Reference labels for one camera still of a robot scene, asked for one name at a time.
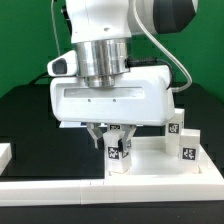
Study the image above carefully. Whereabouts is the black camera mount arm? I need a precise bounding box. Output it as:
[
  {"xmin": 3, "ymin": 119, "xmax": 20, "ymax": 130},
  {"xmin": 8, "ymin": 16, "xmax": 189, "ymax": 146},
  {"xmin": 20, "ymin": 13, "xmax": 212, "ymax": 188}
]
[{"xmin": 61, "ymin": 0, "xmax": 73, "ymax": 34}]

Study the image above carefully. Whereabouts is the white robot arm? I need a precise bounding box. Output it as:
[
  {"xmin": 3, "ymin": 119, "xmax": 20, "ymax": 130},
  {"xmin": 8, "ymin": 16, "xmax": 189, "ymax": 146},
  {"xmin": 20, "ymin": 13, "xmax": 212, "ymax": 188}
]
[{"xmin": 47, "ymin": 0, "xmax": 198, "ymax": 152}]

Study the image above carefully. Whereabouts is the white marker sheet with tags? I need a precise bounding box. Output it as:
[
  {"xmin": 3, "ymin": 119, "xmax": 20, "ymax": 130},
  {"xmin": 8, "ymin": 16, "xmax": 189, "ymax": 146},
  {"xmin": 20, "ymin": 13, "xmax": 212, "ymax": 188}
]
[{"xmin": 59, "ymin": 121, "xmax": 87, "ymax": 128}]

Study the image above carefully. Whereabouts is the white square table top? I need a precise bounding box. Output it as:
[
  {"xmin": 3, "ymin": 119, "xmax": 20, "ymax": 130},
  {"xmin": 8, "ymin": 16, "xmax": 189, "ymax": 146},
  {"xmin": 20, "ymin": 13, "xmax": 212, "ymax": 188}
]
[{"xmin": 106, "ymin": 136, "xmax": 219, "ymax": 179}]

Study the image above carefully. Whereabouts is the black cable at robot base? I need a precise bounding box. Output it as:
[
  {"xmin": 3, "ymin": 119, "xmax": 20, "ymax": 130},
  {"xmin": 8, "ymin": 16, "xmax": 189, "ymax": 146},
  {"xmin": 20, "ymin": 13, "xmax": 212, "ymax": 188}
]
[{"xmin": 29, "ymin": 71, "xmax": 54, "ymax": 86}]

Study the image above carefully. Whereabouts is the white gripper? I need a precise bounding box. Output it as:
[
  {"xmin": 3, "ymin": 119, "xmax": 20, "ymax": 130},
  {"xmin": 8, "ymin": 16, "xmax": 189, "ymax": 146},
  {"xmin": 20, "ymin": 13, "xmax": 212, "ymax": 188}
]
[{"xmin": 50, "ymin": 65, "xmax": 175, "ymax": 153}]

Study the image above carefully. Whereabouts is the grey thin cable left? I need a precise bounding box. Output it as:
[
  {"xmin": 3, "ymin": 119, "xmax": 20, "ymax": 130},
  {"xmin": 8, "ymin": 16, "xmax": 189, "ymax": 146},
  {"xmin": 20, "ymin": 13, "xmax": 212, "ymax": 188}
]
[{"xmin": 50, "ymin": 0, "xmax": 63, "ymax": 58}]

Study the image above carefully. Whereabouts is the white L-shaped obstacle fence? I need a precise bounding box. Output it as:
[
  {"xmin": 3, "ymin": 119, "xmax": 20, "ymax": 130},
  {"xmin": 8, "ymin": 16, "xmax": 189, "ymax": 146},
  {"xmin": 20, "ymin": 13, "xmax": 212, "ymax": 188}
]
[{"xmin": 0, "ymin": 138, "xmax": 224, "ymax": 206}]

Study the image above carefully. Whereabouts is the white block at left edge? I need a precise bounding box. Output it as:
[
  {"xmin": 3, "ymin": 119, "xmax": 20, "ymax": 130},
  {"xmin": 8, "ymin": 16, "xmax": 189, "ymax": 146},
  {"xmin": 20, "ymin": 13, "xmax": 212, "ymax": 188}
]
[{"xmin": 0, "ymin": 143, "xmax": 12, "ymax": 175}]

